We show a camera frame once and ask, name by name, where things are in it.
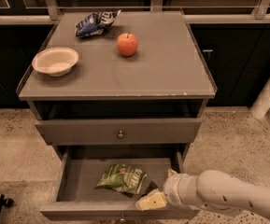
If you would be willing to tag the metal railing frame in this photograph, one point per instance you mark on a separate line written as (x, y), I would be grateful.
(153, 3)

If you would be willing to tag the round top drawer knob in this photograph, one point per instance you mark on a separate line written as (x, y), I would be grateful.
(120, 135)

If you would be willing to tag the blue chip bag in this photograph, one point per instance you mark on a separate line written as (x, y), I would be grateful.
(96, 23)

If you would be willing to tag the dark cabinet handle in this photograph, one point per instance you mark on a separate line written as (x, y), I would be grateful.
(207, 50)

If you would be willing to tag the red apple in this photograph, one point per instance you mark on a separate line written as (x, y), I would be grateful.
(127, 44)

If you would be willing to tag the open middle drawer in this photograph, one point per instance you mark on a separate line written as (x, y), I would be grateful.
(78, 197)

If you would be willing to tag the round middle drawer knob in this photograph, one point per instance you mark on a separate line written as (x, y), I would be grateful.
(121, 220)

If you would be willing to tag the green jalapeno chip bag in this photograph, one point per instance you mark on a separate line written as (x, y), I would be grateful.
(123, 178)

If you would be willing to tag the closed top drawer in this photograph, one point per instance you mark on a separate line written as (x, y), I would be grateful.
(64, 132)

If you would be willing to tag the white paper bowl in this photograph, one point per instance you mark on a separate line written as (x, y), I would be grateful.
(55, 62)

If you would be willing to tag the round drawer knob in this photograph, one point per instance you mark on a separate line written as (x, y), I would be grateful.
(120, 135)
(121, 220)

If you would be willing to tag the grey drawer cabinet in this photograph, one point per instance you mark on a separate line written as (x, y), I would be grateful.
(167, 77)

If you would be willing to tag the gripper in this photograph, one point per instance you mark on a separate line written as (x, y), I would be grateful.
(171, 187)

